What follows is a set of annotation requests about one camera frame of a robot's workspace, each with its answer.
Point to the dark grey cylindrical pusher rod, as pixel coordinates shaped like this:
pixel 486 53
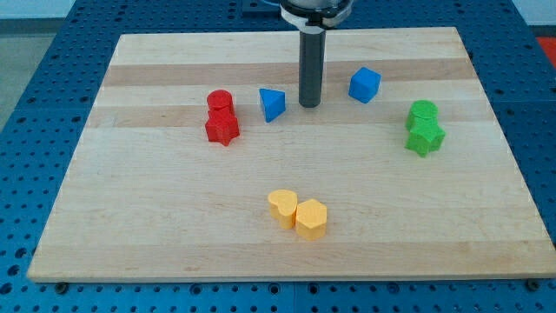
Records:
pixel 311 62

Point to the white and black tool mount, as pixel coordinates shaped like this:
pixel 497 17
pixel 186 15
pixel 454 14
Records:
pixel 315 14

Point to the blue triangle block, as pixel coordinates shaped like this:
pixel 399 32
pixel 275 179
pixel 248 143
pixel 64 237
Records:
pixel 273 103

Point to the red star block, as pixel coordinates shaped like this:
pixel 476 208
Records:
pixel 222 127

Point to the green star block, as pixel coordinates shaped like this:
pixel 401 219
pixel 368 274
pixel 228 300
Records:
pixel 424 136

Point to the blue cube block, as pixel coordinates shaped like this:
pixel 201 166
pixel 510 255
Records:
pixel 364 85

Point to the red cylinder block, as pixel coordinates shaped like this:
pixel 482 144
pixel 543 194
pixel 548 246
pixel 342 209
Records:
pixel 220 100

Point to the green cylinder block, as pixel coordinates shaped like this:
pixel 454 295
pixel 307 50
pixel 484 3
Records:
pixel 424 110

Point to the yellow heart block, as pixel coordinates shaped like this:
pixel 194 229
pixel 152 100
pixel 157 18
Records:
pixel 283 207

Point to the light wooden board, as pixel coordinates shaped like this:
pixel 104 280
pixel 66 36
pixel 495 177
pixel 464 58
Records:
pixel 148 198

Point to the yellow pentagon block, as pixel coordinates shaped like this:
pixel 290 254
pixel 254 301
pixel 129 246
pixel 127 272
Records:
pixel 311 219

